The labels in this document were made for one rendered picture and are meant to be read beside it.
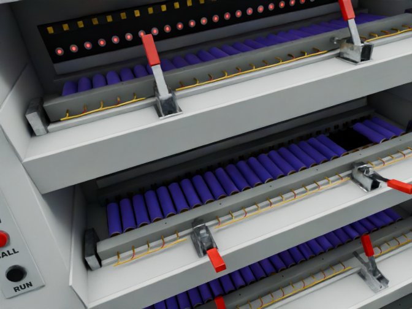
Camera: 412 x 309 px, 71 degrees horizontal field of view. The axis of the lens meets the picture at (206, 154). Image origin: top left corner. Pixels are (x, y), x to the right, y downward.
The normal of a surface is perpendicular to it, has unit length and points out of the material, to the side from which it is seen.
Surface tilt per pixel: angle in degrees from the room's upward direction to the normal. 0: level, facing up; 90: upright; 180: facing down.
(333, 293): 19
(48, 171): 109
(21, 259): 90
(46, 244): 90
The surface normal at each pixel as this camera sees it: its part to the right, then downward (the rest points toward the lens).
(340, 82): 0.33, 0.51
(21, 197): 0.27, 0.22
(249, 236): -0.13, -0.81
